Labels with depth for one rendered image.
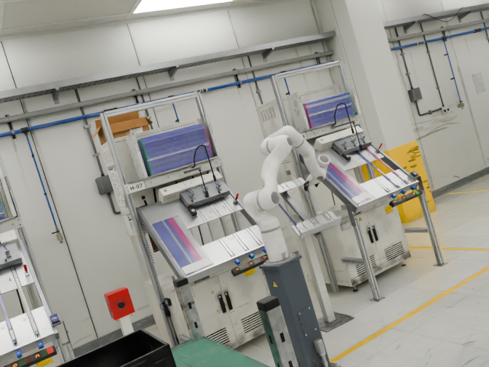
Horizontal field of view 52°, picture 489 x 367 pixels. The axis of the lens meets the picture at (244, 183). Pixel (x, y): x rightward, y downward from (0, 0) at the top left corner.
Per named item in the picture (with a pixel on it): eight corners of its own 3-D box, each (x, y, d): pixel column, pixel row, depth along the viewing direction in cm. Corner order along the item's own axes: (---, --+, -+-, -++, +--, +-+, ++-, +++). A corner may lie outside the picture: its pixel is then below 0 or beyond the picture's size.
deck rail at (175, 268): (185, 285, 307) (185, 279, 303) (183, 286, 306) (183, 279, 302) (138, 213, 350) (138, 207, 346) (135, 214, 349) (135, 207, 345)
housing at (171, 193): (221, 191, 379) (223, 176, 370) (163, 210, 356) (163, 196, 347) (216, 184, 384) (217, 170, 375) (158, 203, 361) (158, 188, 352)
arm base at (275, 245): (302, 254, 284) (292, 223, 283) (277, 266, 273) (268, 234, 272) (281, 254, 300) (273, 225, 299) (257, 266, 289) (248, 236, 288)
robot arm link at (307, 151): (302, 152, 309) (329, 179, 325) (303, 134, 319) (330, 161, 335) (290, 157, 314) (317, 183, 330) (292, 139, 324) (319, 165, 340)
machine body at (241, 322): (281, 333, 367) (257, 253, 364) (197, 377, 334) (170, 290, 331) (240, 320, 424) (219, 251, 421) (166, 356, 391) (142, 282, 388)
